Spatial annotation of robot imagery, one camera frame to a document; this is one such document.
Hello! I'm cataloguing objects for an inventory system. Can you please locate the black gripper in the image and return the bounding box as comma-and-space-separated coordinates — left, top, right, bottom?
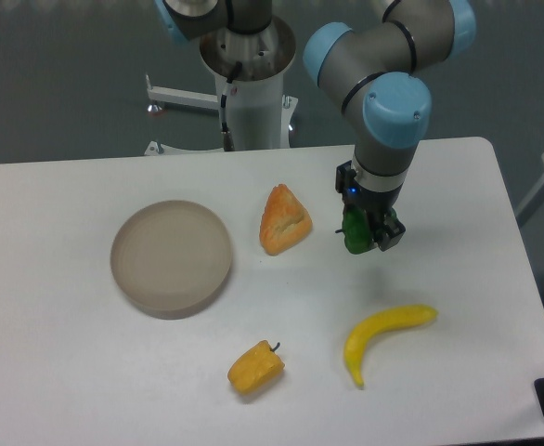
335, 160, 406, 252

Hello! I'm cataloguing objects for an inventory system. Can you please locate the green toy pepper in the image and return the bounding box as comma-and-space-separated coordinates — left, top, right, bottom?
336, 207, 399, 255

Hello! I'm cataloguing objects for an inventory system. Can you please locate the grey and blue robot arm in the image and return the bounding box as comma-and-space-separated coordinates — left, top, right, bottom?
156, 1, 476, 255

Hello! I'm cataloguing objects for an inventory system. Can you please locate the yellow toy pepper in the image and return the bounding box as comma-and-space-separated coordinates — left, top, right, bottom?
227, 340, 285, 395

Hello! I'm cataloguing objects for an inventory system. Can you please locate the beige round plate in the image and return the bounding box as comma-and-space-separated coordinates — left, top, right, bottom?
110, 200, 233, 320

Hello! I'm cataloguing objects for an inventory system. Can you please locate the orange toy bread slice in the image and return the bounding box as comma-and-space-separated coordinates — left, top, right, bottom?
259, 184, 313, 256

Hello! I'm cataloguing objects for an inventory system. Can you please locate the yellow toy banana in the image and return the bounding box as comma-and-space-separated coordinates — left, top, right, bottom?
343, 304, 439, 389

